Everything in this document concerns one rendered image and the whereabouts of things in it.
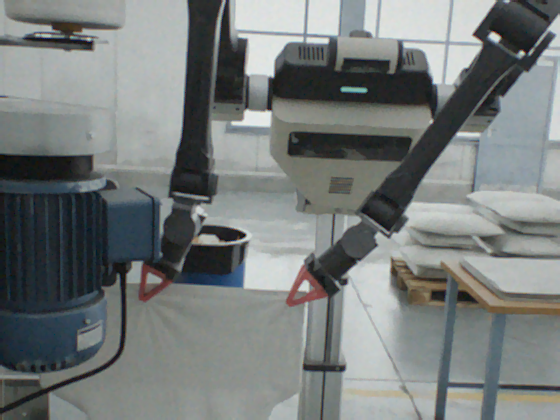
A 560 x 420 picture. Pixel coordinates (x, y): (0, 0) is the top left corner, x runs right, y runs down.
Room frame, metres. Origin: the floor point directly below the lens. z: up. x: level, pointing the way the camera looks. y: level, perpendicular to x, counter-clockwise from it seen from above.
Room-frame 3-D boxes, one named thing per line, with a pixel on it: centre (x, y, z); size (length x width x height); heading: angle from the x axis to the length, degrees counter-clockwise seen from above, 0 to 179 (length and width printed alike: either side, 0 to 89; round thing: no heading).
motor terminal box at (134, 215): (0.87, 0.22, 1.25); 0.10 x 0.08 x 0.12; 28
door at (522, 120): (9.30, -3.26, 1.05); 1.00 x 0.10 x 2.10; 93
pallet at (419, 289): (4.75, -1.52, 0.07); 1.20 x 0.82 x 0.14; 91
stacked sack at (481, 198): (4.94, -1.81, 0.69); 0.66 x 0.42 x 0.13; 90
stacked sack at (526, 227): (4.77, -1.87, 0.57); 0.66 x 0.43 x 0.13; 3
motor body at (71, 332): (0.82, 0.31, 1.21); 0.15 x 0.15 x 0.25
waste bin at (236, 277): (3.44, 0.41, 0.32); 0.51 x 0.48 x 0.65; 3
